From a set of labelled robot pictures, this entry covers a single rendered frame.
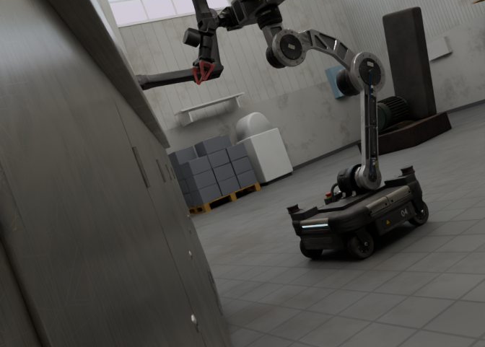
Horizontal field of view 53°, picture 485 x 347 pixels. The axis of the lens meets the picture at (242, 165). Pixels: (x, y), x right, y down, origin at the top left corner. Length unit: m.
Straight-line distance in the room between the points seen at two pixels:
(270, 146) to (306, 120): 1.84
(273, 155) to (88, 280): 8.96
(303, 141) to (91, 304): 10.41
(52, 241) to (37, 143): 0.05
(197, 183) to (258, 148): 1.50
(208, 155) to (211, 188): 0.57
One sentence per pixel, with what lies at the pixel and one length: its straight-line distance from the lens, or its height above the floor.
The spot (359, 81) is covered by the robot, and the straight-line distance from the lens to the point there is 2.83.
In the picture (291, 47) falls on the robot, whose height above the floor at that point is 1.13.
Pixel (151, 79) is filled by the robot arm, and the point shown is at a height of 1.19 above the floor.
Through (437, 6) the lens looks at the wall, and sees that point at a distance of 10.95.
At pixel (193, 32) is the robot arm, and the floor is 1.25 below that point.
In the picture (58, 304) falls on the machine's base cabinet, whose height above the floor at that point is 0.67.
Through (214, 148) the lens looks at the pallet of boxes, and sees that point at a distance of 8.36.
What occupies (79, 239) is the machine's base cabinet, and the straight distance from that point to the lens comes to 0.22.
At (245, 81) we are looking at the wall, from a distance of 10.17.
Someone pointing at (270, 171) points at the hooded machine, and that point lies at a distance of 9.05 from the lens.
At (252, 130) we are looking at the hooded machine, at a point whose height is 1.05.
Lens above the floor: 0.69
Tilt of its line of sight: 1 degrees down
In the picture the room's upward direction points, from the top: 20 degrees counter-clockwise
